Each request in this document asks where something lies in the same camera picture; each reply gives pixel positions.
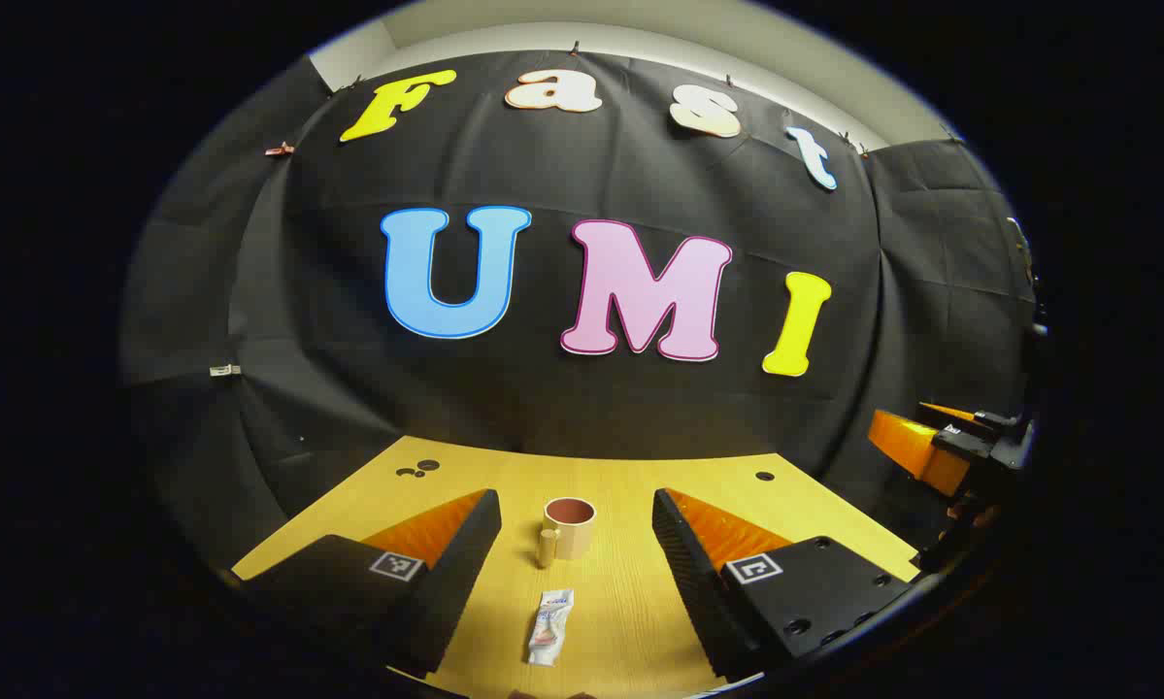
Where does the white toothpaste tube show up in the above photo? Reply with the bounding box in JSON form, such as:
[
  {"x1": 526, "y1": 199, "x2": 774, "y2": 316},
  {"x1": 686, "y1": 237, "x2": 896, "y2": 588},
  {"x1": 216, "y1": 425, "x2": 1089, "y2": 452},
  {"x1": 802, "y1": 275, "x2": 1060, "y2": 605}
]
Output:
[{"x1": 527, "y1": 588, "x2": 575, "y2": 667}]

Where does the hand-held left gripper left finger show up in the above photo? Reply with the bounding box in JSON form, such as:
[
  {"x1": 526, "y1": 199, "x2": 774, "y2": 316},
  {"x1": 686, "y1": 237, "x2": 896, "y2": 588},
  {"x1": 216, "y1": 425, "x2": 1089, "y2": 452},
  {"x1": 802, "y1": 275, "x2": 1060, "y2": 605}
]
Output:
[{"x1": 237, "y1": 488, "x2": 503, "y2": 681}]

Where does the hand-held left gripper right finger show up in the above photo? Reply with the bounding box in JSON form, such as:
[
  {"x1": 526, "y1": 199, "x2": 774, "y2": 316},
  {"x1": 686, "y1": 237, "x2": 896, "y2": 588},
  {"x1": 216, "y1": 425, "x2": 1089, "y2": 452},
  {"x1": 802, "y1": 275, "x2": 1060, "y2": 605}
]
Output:
[{"x1": 651, "y1": 487, "x2": 922, "y2": 685}]

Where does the wooden desktop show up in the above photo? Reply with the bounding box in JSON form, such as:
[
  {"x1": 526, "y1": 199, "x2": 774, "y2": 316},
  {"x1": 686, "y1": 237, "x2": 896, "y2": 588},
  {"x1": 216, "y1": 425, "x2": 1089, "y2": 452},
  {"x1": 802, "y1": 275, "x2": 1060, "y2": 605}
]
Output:
[{"x1": 230, "y1": 435, "x2": 922, "y2": 699}]

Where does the beige cup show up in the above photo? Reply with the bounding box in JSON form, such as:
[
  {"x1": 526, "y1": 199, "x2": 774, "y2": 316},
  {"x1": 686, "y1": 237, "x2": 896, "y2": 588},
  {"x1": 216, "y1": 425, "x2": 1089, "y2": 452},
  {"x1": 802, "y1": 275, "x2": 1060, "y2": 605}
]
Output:
[{"x1": 537, "y1": 497, "x2": 598, "y2": 570}]

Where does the black backdrop cloth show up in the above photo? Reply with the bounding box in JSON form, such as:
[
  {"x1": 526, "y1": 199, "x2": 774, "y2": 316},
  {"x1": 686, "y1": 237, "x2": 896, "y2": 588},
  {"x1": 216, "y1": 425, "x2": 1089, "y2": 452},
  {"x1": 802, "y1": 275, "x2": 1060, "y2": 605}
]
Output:
[{"x1": 120, "y1": 49, "x2": 1044, "y2": 583}]

